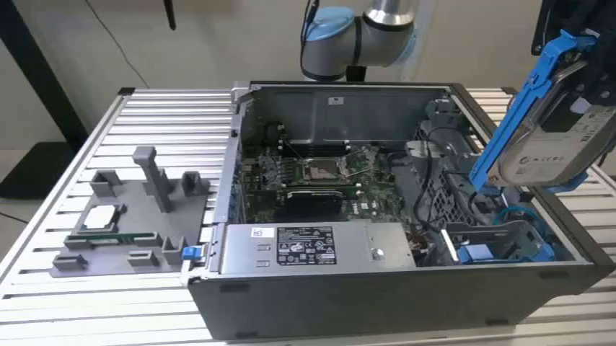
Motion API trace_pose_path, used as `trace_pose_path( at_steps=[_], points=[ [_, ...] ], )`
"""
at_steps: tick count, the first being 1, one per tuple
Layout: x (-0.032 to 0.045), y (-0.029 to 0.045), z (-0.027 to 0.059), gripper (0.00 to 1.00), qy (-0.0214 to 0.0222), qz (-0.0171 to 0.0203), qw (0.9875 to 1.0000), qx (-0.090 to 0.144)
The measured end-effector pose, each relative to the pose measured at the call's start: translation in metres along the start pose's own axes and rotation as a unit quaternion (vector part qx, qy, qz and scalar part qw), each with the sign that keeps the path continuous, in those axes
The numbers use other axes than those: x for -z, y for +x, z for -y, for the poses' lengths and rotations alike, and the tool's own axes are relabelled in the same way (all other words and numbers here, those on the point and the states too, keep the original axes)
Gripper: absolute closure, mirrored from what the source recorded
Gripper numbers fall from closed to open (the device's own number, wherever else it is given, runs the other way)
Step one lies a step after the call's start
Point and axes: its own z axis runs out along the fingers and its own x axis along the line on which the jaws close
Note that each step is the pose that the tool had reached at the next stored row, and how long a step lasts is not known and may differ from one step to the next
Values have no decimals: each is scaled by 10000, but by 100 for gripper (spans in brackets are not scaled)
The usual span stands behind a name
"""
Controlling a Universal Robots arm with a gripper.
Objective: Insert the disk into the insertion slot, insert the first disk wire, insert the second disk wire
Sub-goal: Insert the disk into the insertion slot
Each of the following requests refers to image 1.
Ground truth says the grey plastic drive latch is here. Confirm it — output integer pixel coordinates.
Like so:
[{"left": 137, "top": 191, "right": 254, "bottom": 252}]
[{"left": 424, "top": 99, "right": 464, "bottom": 122}]

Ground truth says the silver CPU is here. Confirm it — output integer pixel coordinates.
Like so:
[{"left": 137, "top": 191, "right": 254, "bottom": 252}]
[{"left": 81, "top": 205, "right": 121, "bottom": 231}]

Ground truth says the black open PC case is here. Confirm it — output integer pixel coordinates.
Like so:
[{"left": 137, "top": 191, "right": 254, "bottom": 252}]
[{"left": 181, "top": 79, "right": 616, "bottom": 342}]

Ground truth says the metal socket cover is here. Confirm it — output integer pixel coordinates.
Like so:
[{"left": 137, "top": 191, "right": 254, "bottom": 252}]
[{"left": 343, "top": 149, "right": 381, "bottom": 177}]

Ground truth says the green motherboard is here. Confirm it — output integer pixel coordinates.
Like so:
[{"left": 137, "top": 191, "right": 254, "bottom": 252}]
[{"left": 240, "top": 143, "right": 416, "bottom": 225}]

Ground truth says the CPU socket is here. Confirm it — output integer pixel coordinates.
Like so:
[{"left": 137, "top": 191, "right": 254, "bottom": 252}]
[{"left": 301, "top": 157, "right": 349, "bottom": 181}]

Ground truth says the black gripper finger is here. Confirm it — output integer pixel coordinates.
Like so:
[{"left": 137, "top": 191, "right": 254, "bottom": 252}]
[{"left": 543, "top": 92, "right": 590, "bottom": 133}]

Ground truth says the thin black wall cable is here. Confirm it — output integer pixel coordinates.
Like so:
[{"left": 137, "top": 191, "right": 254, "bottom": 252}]
[{"left": 89, "top": 0, "right": 151, "bottom": 88}]

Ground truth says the green RAM stick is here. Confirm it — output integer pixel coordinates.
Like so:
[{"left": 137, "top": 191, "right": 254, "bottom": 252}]
[{"left": 70, "top": 233, "right": 161, "bottom": 245}]

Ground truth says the black frame post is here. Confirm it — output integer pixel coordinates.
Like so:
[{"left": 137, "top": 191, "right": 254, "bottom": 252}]
[{"left": 0, "top": 0, "right": 91, "bottom": 149}]

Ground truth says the silver power supply unit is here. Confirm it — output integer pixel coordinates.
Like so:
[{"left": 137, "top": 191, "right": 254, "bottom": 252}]
[{"left": 220, "top": 221, "right": 419, "bottom": 279}]

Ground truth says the black flat base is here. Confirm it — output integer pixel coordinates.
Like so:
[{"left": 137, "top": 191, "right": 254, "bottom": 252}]
[{"left": 0, "top": 141, "right": 89, "bottom": 199}]

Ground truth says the black disk wire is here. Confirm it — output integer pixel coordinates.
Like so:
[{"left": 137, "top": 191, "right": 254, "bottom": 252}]
[{"left": 468, "top": 190, "right": 507, "bottom": 218}]

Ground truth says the long black case wire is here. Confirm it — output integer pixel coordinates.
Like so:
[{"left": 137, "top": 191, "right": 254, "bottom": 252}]
[{"left": 415, "top": 125, "right": 452, "bottom": 226}]

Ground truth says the blue installed disk carrier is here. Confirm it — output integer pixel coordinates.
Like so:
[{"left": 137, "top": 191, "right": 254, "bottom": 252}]
[{"left": 456, "top": 244, "right": 500, "bottom": 262}]

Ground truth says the blue disk wire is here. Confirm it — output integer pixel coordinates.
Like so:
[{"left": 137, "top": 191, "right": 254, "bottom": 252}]
[{"left": 495, "top": 203, "right": 548, "bottom": 239}]

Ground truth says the black hanging antenna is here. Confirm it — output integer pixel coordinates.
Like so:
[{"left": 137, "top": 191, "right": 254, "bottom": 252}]
[{"left": 162, "top": 0, "right": 178, "bottom": 32}]

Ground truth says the thin wire locking lever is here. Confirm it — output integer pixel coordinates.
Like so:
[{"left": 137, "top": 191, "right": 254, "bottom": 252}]
[{"left": 281, "top": 138, "right": 309, "bottom": 161}]

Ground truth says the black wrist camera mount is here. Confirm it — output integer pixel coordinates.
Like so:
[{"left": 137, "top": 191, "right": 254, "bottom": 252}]
[{"left": 531, "top": 0, "right": 570, "bottom": 57}]

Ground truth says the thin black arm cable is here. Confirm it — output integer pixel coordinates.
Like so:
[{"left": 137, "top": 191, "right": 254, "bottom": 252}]
[{"left": 301, "top": 0, "right": 323, "bottom": 48}]

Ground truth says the grey perforated disk cage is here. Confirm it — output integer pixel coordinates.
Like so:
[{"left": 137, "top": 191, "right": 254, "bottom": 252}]
[{"left": 404, "top": 118, "right": 487, "bottom": 234}]

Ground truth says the grey parts rack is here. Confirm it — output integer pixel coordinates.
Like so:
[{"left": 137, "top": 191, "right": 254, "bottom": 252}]
[{"left": 50, "top": 146, "right": 218, "bottom": 279}]

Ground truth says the hard disk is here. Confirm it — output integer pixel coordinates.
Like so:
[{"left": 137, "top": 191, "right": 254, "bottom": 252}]
[{"left": 470, "top": 30, "right": 616, "bottom": 198}]

